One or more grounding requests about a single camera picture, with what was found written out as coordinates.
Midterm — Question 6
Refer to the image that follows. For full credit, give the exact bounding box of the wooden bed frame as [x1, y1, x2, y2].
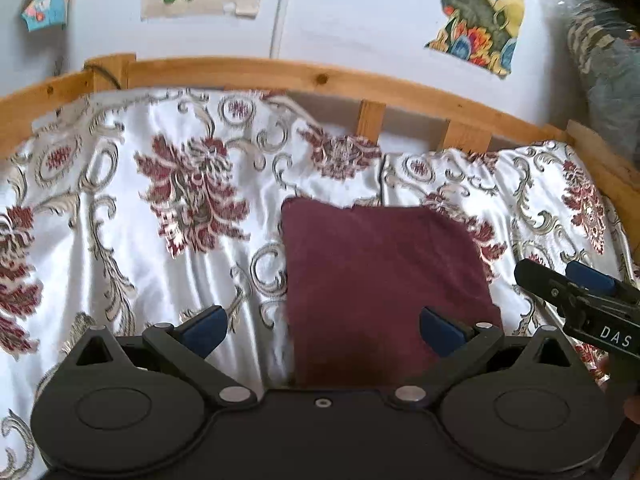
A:
[0, 52, 640, 228]

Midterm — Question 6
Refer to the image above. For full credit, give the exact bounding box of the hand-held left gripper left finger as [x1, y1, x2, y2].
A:
[67, 305, 259, 409]

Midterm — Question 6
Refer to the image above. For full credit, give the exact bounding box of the maroon knit garment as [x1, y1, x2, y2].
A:
[280, 196, 505, 391]

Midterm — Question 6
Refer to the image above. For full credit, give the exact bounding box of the colourful peacock wall poster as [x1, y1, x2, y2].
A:
[424, 0, 569, 79]

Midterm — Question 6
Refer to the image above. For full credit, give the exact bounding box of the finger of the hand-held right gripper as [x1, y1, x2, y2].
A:
[565, 261, 640, 305]
[513, 258, 581, 317]

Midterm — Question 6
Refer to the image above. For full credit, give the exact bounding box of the white floral bedspread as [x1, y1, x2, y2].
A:
[0, 87, 640, 480]

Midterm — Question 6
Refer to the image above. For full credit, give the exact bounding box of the grey blue cloth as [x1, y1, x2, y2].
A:
[587, 40, 640, 153]

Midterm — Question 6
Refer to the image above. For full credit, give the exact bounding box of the dark cable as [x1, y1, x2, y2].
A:
[84, 62, 124, 89]

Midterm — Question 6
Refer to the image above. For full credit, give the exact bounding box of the grey patterned fabric bundle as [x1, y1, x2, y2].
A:
[566, 0, 640, 97]

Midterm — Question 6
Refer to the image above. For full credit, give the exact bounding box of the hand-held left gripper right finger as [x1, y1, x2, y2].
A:
[389, 306, 582, 407]

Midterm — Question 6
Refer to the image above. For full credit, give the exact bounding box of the white wall pipe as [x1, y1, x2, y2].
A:
[269, 0, 297, 59]

